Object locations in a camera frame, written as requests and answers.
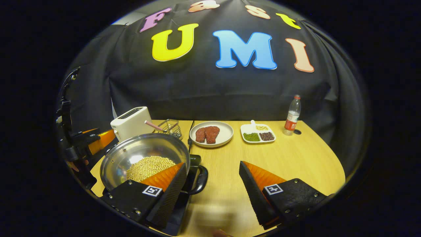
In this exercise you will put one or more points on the pink striped straw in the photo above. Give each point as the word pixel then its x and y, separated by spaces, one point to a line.
pixel 153 125

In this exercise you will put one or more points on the pile of yellow soybeans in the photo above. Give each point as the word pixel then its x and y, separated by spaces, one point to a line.
pixel 148 168

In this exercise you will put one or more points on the white toaster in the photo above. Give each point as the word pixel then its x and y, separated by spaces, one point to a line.
pixel 131 123

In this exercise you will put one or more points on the black round table grommet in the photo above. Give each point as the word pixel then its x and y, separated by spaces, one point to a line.
pixel 297 131

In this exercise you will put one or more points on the black backdrop cloth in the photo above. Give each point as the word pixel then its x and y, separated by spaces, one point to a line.
pixel 213 95

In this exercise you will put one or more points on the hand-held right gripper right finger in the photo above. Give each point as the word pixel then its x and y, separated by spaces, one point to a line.
pixel 255 197

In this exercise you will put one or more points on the white round plate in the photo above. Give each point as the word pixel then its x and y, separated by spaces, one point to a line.
pixel 227 133

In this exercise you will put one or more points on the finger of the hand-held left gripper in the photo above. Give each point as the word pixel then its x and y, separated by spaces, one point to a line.
pixel 105 140
pixel 88 131

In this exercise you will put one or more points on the stainless steel pot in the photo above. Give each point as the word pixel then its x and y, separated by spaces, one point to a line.
pixel 144 146

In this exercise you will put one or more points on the red meat piece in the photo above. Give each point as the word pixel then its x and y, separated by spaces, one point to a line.
pixel 212 134
pixel 200 135

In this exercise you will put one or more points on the white divided bean dish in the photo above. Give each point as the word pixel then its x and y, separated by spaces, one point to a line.
pixel 258 135

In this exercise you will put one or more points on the black induction cooktop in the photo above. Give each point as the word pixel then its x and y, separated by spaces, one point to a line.
pixel 177 210

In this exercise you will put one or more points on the plastic bottle with red label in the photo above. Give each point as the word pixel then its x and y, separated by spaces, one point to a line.
pixel 291 121

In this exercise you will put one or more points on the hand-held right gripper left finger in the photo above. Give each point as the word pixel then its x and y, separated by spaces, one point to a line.
pixel 167 200

